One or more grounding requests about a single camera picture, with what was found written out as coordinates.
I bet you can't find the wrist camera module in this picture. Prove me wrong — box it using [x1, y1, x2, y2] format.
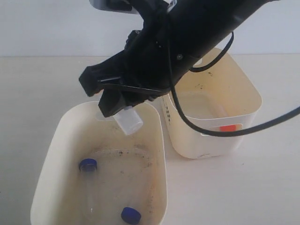
[89, 0, 139, 15]

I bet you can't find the large cream plastic bin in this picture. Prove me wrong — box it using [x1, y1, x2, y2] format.
[30, 102, 168, 225]

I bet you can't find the blue-capped tube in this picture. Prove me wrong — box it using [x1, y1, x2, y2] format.
[78, 158, 98, 219]
[121, 167, 152, 225]

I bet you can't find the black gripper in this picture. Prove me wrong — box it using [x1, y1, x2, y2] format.
[79, 4, 202, 117]

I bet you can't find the black cable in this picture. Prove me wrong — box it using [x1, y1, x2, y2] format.
[167, 30, 300, 138]

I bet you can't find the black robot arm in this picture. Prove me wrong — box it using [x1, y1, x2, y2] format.
[79, 0, 265, 117]

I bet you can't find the orange-capped tube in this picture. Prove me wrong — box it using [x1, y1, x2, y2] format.
[217, 106, 238, 132]
[113, 106, 143, 135]

